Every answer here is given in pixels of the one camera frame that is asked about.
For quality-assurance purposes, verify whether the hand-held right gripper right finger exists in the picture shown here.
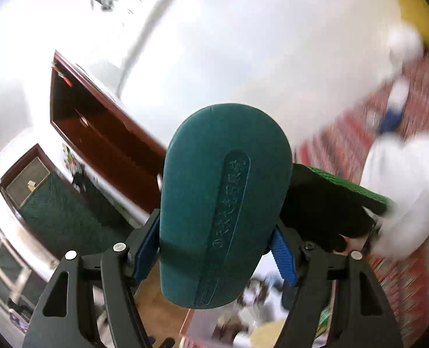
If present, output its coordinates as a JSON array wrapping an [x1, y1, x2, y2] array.
[[270, 221, 403, 348]]

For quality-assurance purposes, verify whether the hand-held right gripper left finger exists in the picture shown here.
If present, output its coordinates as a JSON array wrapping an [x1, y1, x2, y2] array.
[[22, 208, 162, 348]]

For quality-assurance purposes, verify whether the teal glasses case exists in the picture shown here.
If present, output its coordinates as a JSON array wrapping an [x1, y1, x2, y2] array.
[[159, 103, 294, 309]]

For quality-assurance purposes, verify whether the person's left hand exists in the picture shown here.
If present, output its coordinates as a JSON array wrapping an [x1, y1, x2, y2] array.
[[283, 165, 382, 254]]

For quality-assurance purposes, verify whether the dark green mat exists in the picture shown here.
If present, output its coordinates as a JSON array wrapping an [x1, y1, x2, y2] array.
[[19, 172, 135, 260]]

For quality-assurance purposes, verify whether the brown wooden door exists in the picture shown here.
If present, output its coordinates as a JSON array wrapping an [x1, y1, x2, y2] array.
[[50, 51, 168, 223]]

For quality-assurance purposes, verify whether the brown framed panel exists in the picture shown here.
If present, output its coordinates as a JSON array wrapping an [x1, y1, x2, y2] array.
[[0, 144, 52, 209]]

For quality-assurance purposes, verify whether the white framed window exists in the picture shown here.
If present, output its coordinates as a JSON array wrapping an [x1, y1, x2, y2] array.
[[0, 203, 56, 334]]

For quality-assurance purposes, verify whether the white fluffy pillow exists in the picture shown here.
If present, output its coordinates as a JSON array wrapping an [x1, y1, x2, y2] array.
[[386, 25, 425, 62]]

